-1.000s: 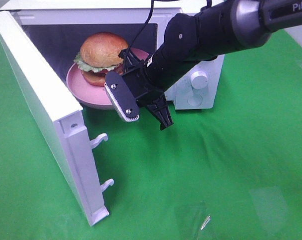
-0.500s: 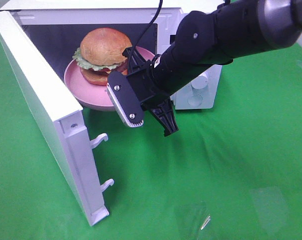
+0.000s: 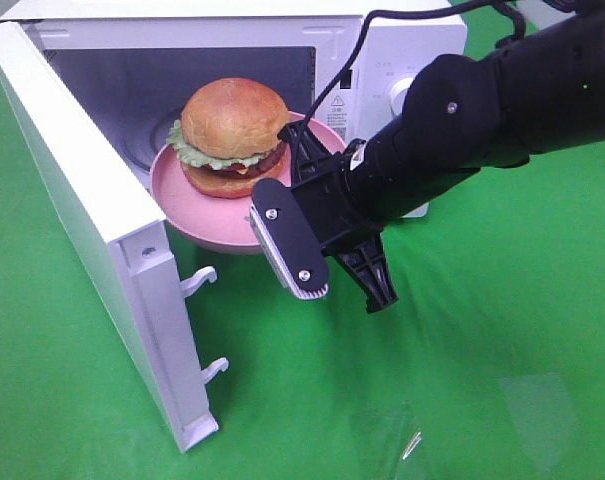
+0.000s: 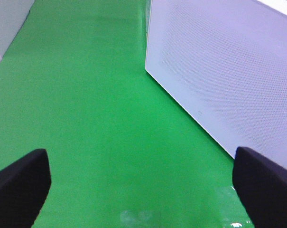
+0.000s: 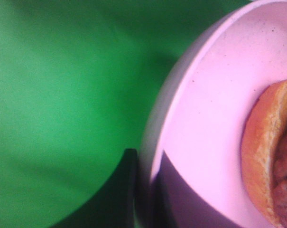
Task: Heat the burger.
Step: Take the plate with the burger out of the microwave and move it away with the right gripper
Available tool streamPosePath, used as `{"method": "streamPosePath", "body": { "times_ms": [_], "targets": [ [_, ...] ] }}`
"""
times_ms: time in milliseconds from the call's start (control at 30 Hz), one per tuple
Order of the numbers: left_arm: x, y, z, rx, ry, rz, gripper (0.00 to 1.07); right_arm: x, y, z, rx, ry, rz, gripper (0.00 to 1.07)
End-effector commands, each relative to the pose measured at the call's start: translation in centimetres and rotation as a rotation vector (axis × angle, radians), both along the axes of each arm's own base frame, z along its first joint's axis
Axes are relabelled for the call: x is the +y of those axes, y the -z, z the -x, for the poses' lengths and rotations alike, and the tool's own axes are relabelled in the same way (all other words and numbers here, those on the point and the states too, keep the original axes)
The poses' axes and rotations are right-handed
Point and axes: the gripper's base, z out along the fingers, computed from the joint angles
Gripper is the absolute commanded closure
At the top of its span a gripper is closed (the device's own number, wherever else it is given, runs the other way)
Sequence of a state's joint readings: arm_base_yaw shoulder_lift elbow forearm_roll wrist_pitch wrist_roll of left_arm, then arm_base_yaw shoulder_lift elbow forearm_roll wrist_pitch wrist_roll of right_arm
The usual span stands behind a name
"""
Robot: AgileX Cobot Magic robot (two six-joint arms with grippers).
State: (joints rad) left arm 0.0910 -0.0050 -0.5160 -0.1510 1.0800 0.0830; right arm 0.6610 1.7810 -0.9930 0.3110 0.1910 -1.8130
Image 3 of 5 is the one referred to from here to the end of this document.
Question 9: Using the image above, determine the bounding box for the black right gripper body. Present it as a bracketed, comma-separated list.
[278, 122, 477, 313]

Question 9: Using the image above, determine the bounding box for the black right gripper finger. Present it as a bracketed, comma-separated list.
[249, 178, 329, 300]

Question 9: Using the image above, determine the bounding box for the pink round plate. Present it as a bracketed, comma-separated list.
[149, 110, 349, 256]

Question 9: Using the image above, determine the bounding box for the burger with lettuce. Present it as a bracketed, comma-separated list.
[166, 78, 290, 199]

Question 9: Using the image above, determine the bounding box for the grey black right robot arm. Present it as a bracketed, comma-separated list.
[250, 1, 605, 312]

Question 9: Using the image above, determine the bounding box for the white warning label sticker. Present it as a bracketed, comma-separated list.
[326, 94, 348, 140]

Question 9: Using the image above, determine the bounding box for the white upper power knob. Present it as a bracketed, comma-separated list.
[388, 77, 414, 117]

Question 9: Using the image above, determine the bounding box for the glass microwave turntable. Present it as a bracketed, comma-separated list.
[121, 108, 181, 174]

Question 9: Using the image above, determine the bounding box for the clear tape patch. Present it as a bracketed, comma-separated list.
[349, 402, 423, 470]

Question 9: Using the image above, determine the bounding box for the white microwave oven body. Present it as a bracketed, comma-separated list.
[0, 1, 467, 202]

